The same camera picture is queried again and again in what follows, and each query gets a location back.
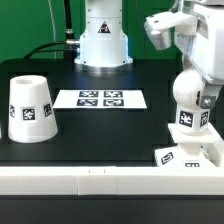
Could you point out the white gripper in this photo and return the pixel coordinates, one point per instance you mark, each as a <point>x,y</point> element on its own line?
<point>205,49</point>

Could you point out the white lamp bulb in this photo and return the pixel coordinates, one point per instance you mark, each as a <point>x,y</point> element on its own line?
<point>190,118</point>

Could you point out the white lamp base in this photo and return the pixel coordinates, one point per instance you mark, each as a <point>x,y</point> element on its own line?
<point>190,151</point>

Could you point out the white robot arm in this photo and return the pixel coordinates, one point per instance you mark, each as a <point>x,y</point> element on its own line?
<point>104,45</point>

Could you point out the white lamp shade cone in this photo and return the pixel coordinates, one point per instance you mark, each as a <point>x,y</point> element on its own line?
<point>31,114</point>

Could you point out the white marker sheet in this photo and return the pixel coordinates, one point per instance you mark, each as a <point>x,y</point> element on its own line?
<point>100,99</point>

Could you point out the white front fence bar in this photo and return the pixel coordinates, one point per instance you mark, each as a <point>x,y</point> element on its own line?
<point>110,181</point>

